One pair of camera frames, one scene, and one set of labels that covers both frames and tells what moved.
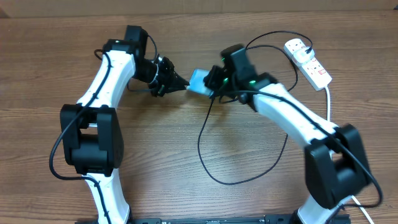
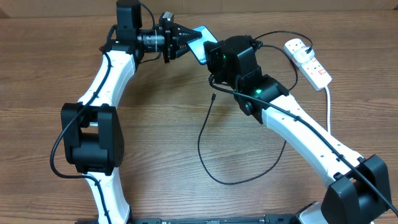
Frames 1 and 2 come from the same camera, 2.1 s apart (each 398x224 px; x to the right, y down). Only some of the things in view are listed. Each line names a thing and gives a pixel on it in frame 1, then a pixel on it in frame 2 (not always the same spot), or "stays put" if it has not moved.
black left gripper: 168,76 to 172,35
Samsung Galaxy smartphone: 196,83 to 197,44
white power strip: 311,70 stays put
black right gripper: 212,84 to 212,56
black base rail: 289,218 stays put
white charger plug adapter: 301,55 stays put
